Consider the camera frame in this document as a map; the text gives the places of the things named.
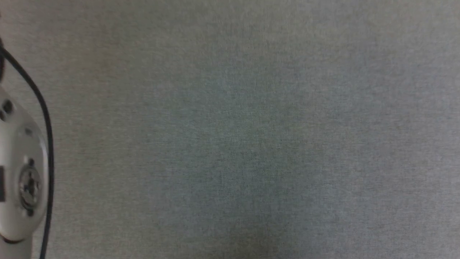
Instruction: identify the black cable with teal plug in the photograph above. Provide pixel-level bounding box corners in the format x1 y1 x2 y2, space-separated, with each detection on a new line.
0 46 55 259

